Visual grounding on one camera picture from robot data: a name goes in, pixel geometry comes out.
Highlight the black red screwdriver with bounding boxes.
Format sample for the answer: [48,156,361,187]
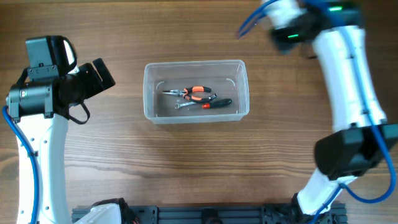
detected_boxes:
[201,98,232,109]

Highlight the orange black needle-nose pliers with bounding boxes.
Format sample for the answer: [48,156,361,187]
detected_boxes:
[160,85,213,104]

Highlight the silver socket wrench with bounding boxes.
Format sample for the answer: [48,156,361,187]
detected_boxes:
[174,93,218,110]

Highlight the clear plastic container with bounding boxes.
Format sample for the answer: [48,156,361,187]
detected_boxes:
[143,60,250,124]

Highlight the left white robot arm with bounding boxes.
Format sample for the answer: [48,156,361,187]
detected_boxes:
[2,58,115,223]

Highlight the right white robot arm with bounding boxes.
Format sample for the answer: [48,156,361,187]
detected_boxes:
[257,1,397,223]

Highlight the left blue cable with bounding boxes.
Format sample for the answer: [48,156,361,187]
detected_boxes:
[1,105,40,224]

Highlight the blue cable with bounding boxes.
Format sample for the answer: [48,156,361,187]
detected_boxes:
[238,0,397,224]
[1,105,40,224]

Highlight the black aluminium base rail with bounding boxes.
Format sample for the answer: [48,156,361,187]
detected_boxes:
[72,203,348,224]

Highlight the right blue cable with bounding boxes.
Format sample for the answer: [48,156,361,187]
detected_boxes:
[238,0,397,224]

